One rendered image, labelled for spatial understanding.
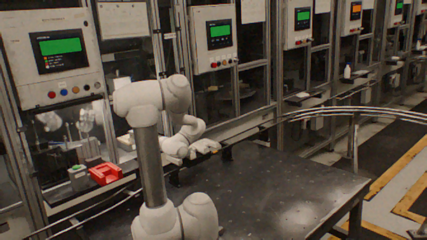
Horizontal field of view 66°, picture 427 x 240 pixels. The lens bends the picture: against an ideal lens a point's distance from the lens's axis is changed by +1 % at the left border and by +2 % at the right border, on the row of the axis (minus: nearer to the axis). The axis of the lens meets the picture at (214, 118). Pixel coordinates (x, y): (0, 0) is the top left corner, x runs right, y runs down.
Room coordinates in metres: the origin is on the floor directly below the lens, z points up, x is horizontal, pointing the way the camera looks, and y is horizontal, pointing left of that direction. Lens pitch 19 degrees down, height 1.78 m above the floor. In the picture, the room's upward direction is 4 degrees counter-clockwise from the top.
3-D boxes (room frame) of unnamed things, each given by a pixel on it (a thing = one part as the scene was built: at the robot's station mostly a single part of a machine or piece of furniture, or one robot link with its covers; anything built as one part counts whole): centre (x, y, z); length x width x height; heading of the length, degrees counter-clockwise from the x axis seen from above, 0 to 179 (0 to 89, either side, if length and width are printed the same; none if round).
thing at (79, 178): (1.57, 0.75, 0.97); 0.08 x 0.08 x 0.12; 42
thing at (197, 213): (1.31, 0.11, 0.85); 0.18 x 0.16 x 0.22; 106
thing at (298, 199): (1.71, -0.06, 0.66); 1.50 x 1.06 x 0.04; 132
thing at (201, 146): (2.04, 0.16, 0.84); 0.36 x 0.14 x 0.10; 132
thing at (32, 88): (1.76, 0.85, 1.60); 0.42 x 0.29 x 0.46; 132
